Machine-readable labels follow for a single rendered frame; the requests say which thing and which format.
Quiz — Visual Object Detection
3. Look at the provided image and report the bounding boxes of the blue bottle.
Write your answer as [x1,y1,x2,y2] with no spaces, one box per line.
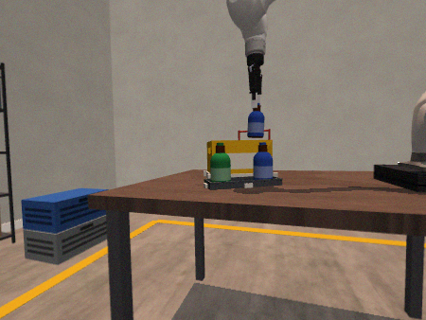
[247,103,264,138]
[253,142,273,180]

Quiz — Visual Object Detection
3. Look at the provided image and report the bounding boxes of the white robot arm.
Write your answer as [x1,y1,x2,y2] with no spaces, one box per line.
[226,0,426,171]

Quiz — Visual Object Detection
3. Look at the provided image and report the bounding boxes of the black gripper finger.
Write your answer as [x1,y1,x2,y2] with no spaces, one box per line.
[248,65,259,109]
[257,69,262,103]

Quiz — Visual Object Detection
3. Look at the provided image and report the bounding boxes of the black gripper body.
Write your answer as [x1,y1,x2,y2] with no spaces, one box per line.
[247,53,264,75]

